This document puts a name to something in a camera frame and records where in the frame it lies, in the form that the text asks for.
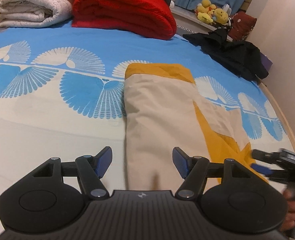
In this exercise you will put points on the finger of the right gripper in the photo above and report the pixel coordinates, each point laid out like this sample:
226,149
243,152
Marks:
265,157
261,169

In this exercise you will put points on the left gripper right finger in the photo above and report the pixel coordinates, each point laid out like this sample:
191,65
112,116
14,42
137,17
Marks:
194,172

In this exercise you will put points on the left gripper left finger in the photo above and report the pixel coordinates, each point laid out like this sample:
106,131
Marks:
90,171

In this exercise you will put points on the beige and mustard hooded jacket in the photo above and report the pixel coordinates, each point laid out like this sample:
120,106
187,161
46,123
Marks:
164,110

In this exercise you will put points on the black clothes pile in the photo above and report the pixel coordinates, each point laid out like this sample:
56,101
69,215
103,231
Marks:
241,58

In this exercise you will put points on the person's right hand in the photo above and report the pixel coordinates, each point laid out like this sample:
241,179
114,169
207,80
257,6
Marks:
289,222

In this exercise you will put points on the blue and white bedsheet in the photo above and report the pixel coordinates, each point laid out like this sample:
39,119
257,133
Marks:
61,94

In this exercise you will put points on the purple bag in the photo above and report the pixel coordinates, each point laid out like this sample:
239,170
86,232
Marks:
266,62

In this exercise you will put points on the dark red cushion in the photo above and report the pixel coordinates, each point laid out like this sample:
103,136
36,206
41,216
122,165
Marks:
242,25

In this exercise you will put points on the black white striped plush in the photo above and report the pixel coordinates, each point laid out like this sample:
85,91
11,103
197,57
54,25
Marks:
228,25

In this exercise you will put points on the yellow plush toys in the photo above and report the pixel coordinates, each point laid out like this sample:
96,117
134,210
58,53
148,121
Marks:
208,13

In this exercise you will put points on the red folded blanket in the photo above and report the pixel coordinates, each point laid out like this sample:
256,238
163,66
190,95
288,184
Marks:
148,18

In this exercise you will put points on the grey-white folded blanket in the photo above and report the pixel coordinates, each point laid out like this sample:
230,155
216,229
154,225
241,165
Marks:
34,13

